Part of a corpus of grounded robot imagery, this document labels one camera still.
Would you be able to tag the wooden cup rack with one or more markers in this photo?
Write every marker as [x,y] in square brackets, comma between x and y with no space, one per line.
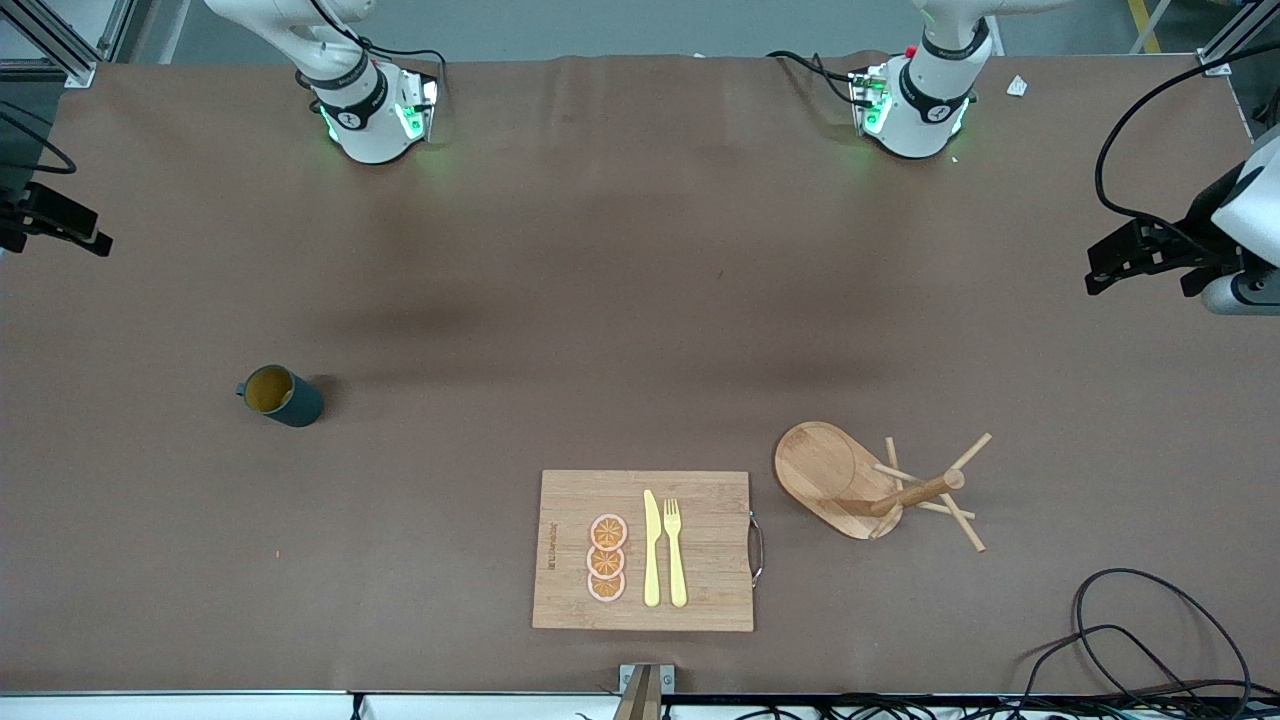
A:
[820,465]

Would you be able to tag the dark teal cup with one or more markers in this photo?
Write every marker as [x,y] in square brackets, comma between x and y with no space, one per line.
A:
[300,405]

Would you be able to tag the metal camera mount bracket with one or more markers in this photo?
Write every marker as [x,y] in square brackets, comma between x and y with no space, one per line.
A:
[645,690]

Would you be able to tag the aluminium frame profile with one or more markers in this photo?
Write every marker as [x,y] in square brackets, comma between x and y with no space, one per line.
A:
[75,72]
[1218,62]

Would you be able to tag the brown table cover sheet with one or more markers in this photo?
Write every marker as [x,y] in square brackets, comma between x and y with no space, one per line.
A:
[300,550]

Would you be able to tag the white paper scrap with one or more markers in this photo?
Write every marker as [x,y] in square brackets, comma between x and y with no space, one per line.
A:
[1017,86]

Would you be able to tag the white table edge rail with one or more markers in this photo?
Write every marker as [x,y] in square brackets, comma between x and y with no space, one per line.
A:
[200,706]

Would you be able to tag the yellow plastic fork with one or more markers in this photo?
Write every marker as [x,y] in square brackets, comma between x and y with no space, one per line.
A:
[677,575]

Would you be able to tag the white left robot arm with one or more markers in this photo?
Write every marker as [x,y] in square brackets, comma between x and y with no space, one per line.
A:
[925,110]

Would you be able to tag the yellow plastic knife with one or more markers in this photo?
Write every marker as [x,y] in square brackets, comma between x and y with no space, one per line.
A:
[651,560]

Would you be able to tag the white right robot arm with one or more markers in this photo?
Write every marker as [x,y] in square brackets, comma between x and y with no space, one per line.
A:
[365,120]

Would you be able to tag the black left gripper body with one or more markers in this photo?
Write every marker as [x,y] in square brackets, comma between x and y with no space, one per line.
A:
[1204,222]

